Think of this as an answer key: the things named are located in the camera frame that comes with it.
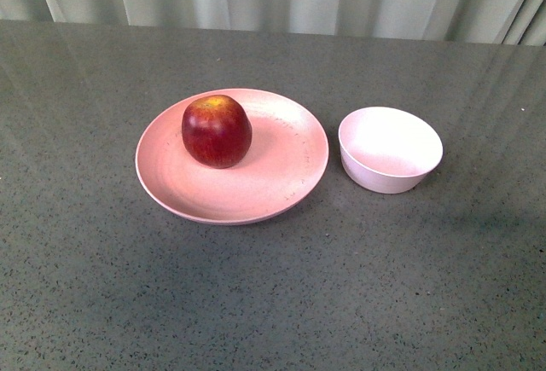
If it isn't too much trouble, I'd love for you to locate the red yellow apple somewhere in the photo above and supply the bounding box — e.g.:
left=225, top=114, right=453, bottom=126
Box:
left=181, top=95, right=253, bottom=169

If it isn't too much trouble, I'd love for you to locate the pink plate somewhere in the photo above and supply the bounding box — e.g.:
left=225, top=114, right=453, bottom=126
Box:
left=135, top=88, right=329, bottom=225

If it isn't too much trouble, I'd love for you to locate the pale pink bowl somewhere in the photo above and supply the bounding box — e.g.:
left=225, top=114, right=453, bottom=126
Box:
left=338, top=107, right=444, bottom=194

